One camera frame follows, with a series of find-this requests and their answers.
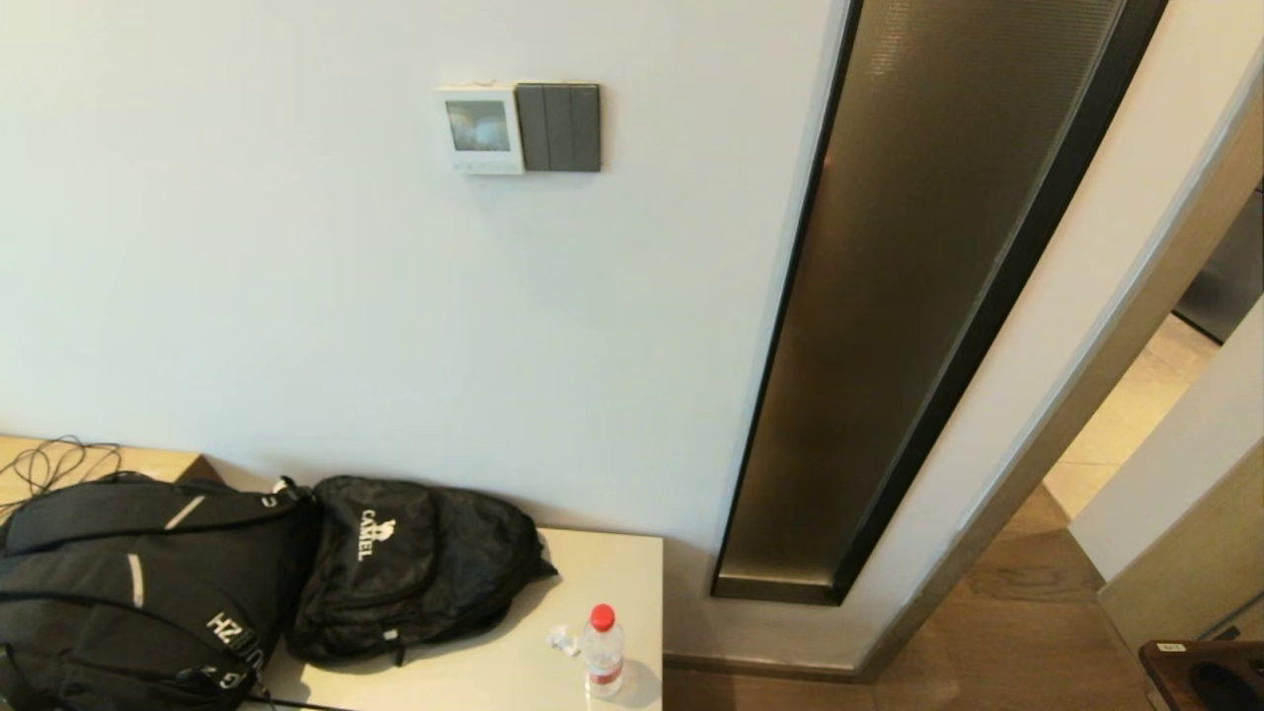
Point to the dark grey appliance beyond doorway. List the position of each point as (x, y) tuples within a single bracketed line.
[(1234, 276)]

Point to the clear water bottle red cap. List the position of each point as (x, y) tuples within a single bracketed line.
[(602, 657)]

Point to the beige wooden cabinet side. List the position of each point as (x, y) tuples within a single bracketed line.
[(1195, 573)]

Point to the white wall thermostat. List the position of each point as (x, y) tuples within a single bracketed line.
[(481, 126)]

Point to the dark brown wooden object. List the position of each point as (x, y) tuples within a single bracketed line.
[(1175, 681)]

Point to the grey triple wall switch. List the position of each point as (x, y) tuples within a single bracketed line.
[(558, 126)]

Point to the black Camel logo backpack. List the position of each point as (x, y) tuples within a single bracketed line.
[(415, 563)]

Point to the large black backpack white lettering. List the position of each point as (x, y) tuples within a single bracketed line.
[(148, 592)]

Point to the crumpled white wrapper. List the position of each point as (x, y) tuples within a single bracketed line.
[(565, 642)]

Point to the grey brown door frame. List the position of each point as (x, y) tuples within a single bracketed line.
[(1081, 395)]

